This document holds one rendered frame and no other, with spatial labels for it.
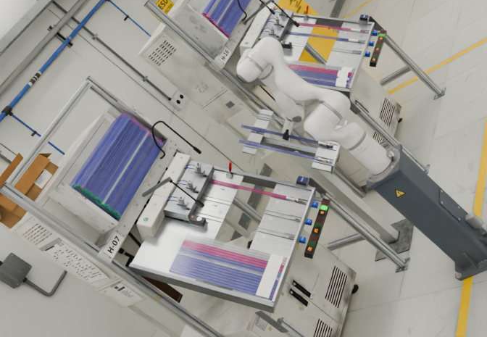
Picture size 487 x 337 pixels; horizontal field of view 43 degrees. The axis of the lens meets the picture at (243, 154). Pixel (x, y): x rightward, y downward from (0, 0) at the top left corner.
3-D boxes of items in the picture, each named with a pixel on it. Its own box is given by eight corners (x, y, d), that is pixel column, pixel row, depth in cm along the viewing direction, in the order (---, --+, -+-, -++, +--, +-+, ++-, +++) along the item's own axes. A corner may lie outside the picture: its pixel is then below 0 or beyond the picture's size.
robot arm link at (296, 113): (272, 83, 282) (309, 119, 300) (272, 60, 292) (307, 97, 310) (256, 92, 286) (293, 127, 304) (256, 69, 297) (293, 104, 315)
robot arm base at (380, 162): (401, 142, 278) (373, 117, 273) (399, 169, 264) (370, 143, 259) (368, 161, 290) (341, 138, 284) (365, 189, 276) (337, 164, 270)
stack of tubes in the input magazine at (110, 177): (165, 143, 321) (125, 110, 313) (120, 218, 290) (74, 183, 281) (153, 151, 330) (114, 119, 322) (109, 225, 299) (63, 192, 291)
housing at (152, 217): (194, 172, 334) (190, 154, 324) (156, 244, 304) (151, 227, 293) (181, 169, 336) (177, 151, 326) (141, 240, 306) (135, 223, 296)
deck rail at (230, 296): (275, 309, 273) (274, 302, 269) (273, 313, 272) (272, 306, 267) (132, 269, 294) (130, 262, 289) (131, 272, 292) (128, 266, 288)
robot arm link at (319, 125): (369, 132, 266) (332, 96, 258) (342, 164, 266) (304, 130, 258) (359, 127, 277) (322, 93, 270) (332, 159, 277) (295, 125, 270)
